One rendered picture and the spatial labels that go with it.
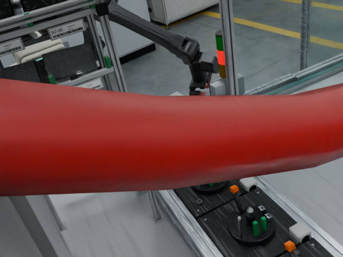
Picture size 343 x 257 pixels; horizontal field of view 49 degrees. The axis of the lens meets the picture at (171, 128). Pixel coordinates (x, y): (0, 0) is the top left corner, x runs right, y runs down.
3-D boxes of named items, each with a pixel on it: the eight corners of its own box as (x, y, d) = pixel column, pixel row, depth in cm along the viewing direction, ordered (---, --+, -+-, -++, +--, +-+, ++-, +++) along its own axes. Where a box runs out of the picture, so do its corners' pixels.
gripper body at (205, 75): (211, 73, 156) (207, 59, 151) (204, 90, 150) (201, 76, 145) (196, 73, 159) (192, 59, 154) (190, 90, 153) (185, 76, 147)
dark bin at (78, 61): (62, 82, 127) (54, 60, 126) (99, 72, 129) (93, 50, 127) (50, 81, 99) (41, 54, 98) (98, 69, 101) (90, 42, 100)
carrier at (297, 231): (197, 222, 118) (192, 194, 111) (259, 190, 125) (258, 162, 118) (241, 281, 99) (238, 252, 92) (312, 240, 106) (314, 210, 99)
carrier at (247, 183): (165, 179, 137) (158, 153, 130) (220, 154, 144) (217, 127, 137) (196, 222, 119) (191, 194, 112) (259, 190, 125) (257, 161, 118)
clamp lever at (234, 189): (236, 209, 114) (228, 187, 112) (241, 206, 115) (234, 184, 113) (242, 212, 111) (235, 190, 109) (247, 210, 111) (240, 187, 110)
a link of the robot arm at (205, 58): (189, 37, 143) (179, 54, 140) (215, 40, 137) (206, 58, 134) (198, 57, 152) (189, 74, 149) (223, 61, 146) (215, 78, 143)
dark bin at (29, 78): (17, 97, 123) (9, 75, 121) (56, 86, 125) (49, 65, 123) (-7, 101, 95) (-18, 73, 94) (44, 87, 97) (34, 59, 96)
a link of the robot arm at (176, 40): (102, -3, 147) (88, 17, 143) (101, -12, 141) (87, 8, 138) (199, 47, 146) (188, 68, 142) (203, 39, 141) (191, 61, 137)
